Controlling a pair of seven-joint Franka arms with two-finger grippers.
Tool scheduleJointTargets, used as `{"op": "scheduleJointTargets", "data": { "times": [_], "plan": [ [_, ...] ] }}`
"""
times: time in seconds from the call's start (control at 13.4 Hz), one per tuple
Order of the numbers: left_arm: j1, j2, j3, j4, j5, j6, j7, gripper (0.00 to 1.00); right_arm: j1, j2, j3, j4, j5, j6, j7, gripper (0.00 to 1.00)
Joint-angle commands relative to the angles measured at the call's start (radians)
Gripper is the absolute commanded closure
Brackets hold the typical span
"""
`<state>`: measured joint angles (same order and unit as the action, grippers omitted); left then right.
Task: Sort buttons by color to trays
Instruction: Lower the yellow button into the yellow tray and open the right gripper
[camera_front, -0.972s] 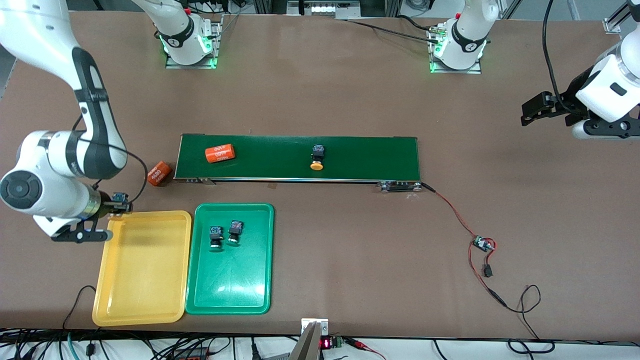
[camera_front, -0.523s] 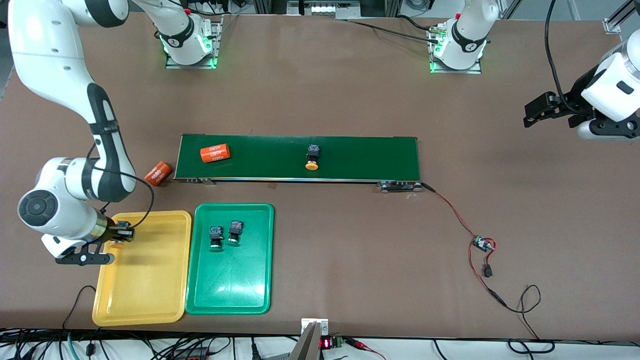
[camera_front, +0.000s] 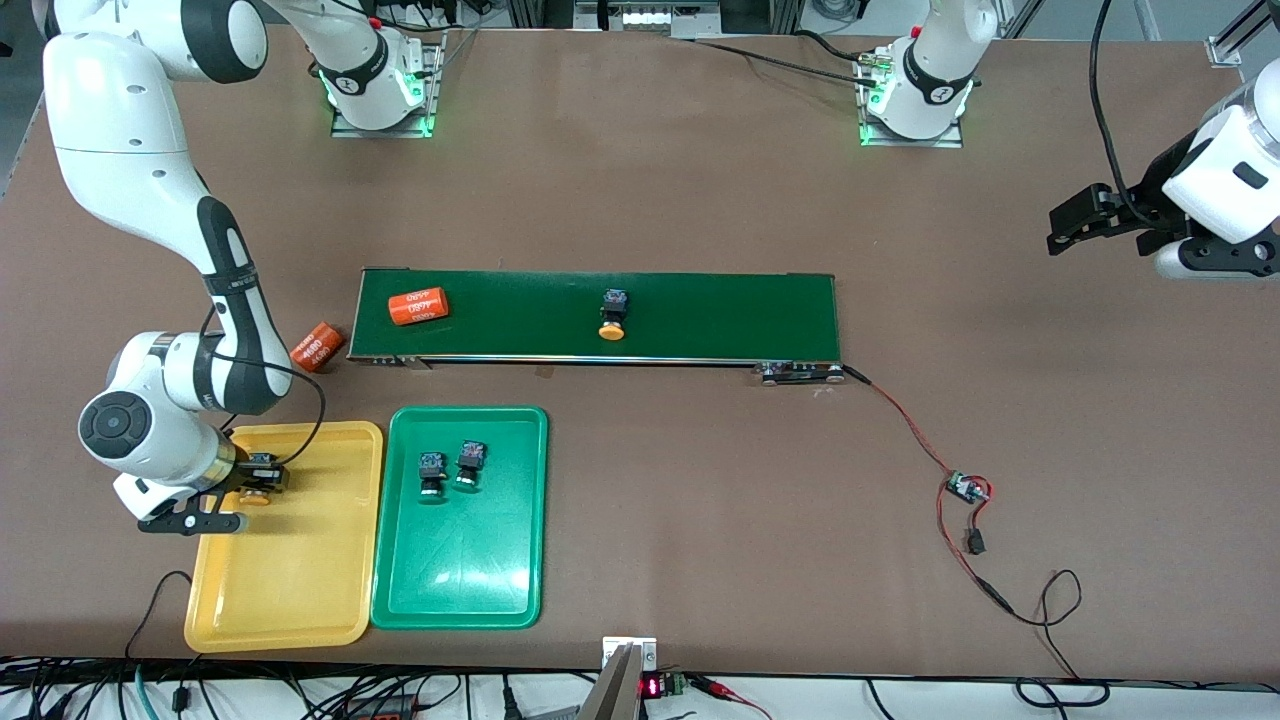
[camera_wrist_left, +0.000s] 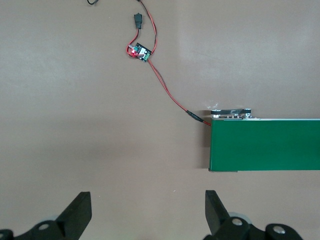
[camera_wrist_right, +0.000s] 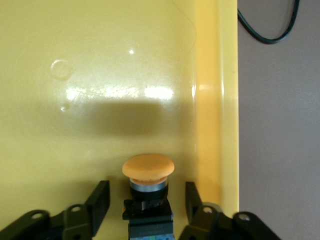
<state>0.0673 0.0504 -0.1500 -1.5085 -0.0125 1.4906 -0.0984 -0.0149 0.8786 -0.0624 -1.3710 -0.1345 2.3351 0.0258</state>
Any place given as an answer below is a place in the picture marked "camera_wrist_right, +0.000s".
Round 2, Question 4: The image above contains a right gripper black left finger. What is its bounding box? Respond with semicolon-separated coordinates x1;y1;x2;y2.
0;179;111;240

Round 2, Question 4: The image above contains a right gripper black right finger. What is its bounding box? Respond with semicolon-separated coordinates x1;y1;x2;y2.
178;181;283;240

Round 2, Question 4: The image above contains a yellow mushroom push button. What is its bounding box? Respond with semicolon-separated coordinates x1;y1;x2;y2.
121;154;175;240

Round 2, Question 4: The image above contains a yellow plastic tray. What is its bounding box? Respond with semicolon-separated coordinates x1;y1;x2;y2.
0;0;241;240

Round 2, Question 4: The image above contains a black cable beside tray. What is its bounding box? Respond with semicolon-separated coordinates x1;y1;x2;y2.
236;0;300;45

